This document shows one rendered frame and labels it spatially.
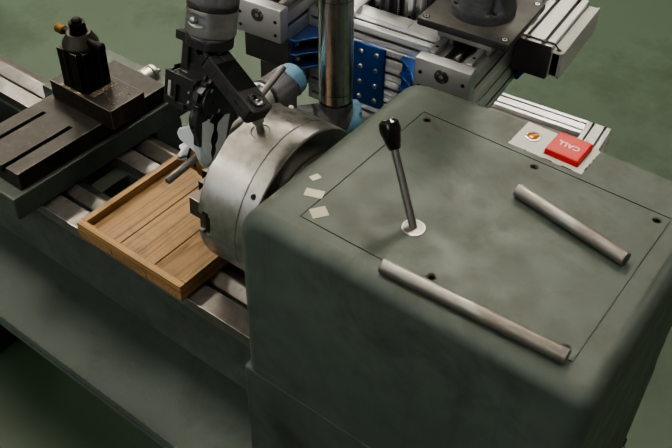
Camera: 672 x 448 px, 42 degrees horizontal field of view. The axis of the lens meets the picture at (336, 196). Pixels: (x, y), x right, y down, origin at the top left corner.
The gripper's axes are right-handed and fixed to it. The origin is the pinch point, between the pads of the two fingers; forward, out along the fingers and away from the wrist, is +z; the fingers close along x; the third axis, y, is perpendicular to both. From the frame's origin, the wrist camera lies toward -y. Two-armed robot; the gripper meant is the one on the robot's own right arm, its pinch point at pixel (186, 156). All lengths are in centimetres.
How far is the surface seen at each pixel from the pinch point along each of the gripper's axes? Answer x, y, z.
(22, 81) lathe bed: -22, 78, -13
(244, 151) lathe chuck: 13.5, -20.0, 3.9
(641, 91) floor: -108, -14, -249
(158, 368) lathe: -54, 2, 14
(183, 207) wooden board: -19.8, 7.2, -3.5
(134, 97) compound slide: -6.2, 30.4, -12.6
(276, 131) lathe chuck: 15.3, -22.1, -2.1
